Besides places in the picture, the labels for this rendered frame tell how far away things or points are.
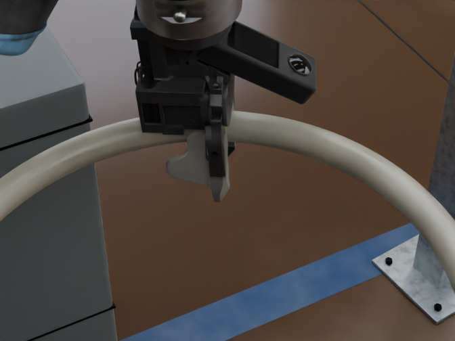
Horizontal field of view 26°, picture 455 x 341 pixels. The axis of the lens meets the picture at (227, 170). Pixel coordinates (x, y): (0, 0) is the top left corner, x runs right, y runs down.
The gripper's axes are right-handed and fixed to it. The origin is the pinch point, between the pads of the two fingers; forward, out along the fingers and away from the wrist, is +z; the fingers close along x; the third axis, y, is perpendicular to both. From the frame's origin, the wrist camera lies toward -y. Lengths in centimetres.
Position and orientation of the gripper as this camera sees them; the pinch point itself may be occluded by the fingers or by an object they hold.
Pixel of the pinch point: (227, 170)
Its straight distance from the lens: 99.4
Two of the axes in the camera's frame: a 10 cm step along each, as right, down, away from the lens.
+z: 0.6, 6.8, 7.3
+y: -9.9, -0.4, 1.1
